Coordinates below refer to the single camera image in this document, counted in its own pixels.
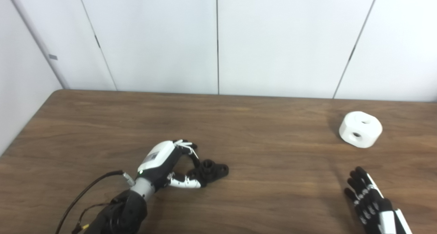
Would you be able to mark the round white piece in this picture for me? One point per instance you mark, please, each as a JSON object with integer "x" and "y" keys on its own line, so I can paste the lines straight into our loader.
{"x": 360, "y": 129}

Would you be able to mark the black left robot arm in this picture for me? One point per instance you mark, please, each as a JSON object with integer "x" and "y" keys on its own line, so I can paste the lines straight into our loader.
{"x": 123, "y": 211}

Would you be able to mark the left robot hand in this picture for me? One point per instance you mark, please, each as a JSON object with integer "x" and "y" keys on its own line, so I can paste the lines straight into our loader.
{"x": 158, "y": 162}

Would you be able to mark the black holder part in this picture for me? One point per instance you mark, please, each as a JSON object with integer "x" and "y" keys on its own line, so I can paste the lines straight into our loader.
{"x": 210, "y": 170}

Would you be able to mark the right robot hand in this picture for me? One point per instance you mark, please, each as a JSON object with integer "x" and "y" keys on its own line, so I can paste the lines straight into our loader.
{"x": 374, "y": 206}

